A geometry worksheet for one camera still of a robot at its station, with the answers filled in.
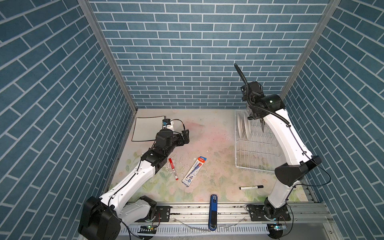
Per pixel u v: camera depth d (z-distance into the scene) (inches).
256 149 39.2
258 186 32.5
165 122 26.7
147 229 28.4
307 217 29.1
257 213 29.0
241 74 23.5
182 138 28.0
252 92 21.3
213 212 29.0
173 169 34.8
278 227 28.0
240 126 37.2
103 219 14.8
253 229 27.8
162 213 29.0
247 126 36.7
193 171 34.2
